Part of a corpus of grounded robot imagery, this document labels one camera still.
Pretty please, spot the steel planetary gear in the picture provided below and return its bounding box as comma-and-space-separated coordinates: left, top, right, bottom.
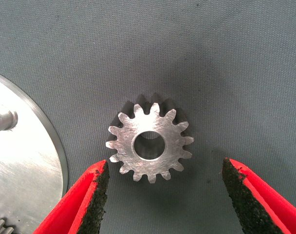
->
0, 214, 15, 234
105, 92, 195, 184

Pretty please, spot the dark grey table cloth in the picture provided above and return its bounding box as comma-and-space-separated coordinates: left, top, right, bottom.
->
0, 0, 296, 234

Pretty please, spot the round metal carrier plate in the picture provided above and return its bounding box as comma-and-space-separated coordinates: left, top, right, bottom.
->
0, 70, 69, 234

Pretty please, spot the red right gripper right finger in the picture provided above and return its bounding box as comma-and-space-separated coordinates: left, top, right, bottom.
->
222, 157, 296, 234

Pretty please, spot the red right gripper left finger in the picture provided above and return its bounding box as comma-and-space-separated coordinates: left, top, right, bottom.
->
33, 159, 111, 234

